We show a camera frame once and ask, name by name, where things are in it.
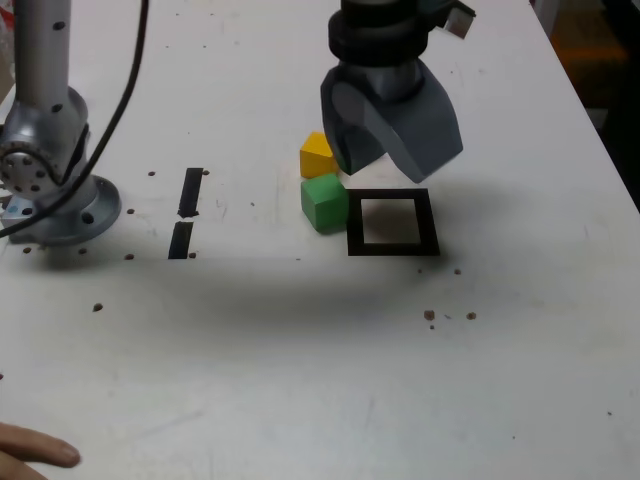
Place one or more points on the green cube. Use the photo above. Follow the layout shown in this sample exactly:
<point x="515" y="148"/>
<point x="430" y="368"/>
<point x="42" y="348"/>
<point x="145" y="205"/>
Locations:
<point x="325" y="205"/>

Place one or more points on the white gripper camera box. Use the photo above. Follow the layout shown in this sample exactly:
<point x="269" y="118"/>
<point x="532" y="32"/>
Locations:
<point x="457" y="25"/>

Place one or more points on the black tape strip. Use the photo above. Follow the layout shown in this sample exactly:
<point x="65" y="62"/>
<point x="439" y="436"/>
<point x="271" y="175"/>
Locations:
<point x="190" y="195"/>

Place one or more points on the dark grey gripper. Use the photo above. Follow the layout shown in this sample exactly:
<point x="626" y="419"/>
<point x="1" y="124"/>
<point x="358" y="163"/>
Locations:
<point x="397" y="80"/>

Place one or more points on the person's hand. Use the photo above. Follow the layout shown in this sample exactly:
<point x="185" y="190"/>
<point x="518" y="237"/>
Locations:
<point x="30" y="445"/>

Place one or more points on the yellow cube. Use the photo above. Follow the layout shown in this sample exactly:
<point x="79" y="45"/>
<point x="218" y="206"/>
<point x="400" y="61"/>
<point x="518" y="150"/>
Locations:
<point x="315" y="161"/>

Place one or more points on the black tape square outline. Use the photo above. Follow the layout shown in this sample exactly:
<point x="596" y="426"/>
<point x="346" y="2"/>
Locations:
<point x="355" y="225"/>

